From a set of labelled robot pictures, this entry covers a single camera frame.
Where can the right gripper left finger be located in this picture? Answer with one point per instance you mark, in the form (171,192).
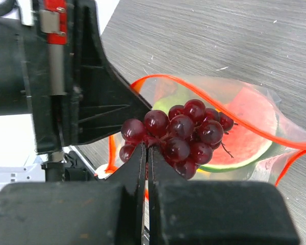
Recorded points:
(96,212)

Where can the green bumpy fruit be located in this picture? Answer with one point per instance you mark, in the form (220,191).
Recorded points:
(177,98)

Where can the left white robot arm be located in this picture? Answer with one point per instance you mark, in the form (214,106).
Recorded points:
(19,160)

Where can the clear orange zip bag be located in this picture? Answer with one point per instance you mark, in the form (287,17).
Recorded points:
(288,144)

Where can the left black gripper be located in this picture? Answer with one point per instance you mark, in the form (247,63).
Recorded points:
(53,66)

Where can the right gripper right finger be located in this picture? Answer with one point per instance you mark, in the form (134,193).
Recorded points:
(214,212)

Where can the red watermelon slice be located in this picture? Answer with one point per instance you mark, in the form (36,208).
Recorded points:
(244,145)

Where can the dark red grapes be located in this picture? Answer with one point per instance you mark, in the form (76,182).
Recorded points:
(187,135)

